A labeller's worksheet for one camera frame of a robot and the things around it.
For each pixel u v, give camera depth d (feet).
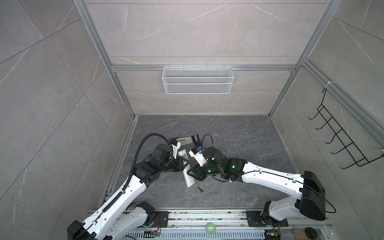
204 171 2.11
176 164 2.09
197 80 3.29
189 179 2.30
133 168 1.64
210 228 2.35
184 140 3.34
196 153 2.12
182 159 2.10
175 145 2.18
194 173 2.17
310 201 1.27
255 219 2.46
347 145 2.08
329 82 2.30
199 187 2.74
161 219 2.40
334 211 1.34
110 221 1.31
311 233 2.23
